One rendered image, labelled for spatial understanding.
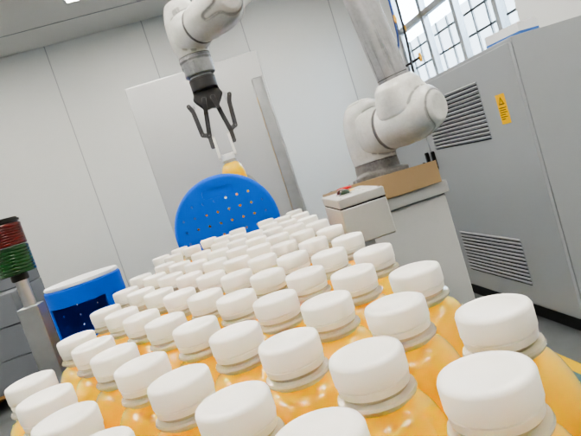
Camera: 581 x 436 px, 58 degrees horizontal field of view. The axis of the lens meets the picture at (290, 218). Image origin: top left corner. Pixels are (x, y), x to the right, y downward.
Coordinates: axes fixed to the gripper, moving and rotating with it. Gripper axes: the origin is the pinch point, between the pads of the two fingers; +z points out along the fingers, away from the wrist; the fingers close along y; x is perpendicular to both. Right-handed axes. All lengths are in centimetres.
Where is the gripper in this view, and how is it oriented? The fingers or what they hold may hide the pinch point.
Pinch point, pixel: (224, 146)
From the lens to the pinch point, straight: 151.5
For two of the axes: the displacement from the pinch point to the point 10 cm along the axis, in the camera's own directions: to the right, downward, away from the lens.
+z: 3.1, 9.5, 1.0
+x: 1.0, 0.8, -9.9
